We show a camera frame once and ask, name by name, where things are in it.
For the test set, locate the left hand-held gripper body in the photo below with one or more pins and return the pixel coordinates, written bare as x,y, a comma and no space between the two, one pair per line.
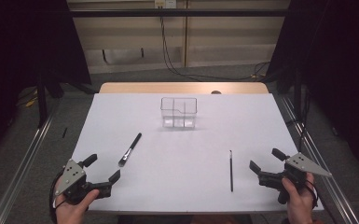
71,174

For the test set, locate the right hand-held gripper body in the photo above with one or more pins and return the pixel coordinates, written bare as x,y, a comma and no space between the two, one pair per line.
301,165

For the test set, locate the thick black makeup brush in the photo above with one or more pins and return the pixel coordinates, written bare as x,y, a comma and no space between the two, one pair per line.
132,146

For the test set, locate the clear plastic organizer box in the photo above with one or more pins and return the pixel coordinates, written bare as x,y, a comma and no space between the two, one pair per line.
178,119

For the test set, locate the person's left hand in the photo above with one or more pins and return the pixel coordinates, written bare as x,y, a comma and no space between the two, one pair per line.
71,213

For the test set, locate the person's right hand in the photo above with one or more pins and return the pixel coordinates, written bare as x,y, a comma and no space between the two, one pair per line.
300,205

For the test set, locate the small black stick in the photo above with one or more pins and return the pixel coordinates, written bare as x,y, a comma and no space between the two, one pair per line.
64,132

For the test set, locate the black metal stand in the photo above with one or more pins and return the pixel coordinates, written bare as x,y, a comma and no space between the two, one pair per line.
298,102
42,102

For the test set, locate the brown table grommet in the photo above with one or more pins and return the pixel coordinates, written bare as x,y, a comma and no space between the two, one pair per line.
216,92

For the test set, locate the black curtain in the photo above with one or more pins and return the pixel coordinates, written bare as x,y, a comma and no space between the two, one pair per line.
21,46
338,62

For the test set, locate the black horizontal metal bar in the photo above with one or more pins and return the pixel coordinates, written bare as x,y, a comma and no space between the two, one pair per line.
174,12

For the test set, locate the silver metal floor rail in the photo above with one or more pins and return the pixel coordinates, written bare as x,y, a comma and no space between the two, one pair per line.
21,168
326,183

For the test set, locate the white wall socket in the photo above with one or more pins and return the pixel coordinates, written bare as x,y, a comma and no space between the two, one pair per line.
165,3

